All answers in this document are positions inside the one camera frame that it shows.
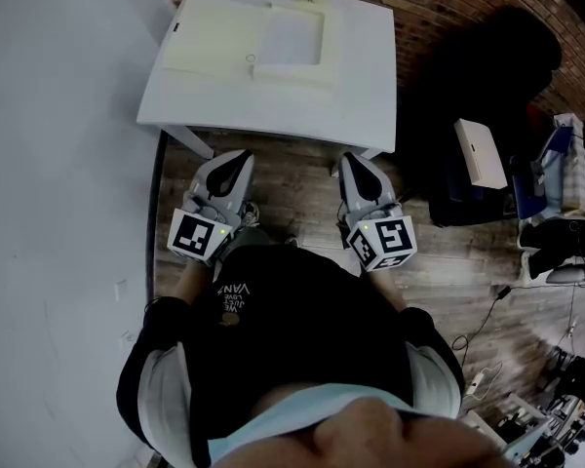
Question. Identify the blue chair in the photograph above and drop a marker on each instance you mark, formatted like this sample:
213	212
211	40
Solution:
541	178

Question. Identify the light blue face mask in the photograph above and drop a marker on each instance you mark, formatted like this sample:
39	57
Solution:
292	405

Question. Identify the person's left forearm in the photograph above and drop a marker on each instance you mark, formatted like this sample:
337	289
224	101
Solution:
191	281

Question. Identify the large black coat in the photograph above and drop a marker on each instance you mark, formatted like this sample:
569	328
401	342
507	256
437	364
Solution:
497	66

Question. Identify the white table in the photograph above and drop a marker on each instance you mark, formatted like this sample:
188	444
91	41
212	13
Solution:
361	90

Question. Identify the person's right forearm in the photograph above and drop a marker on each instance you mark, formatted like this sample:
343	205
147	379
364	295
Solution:
389	293

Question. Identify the white cardboard box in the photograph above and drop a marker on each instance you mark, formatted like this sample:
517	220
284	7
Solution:
480	156

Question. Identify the person's grey shoe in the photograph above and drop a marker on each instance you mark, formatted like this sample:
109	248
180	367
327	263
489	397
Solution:
251	215

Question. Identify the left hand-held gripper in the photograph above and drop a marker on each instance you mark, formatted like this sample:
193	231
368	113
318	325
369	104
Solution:
202	234

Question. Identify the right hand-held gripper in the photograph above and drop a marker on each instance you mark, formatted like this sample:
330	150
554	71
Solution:
387	239

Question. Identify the black cabinet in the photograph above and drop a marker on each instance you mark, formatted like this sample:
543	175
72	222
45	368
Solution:
456	203

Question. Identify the person's black shirt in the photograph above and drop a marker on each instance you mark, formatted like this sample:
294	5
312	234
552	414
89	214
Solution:
297	320

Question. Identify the black bag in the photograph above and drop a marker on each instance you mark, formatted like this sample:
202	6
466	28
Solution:
556	246

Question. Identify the white power strip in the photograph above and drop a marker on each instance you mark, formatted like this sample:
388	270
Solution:
477	384

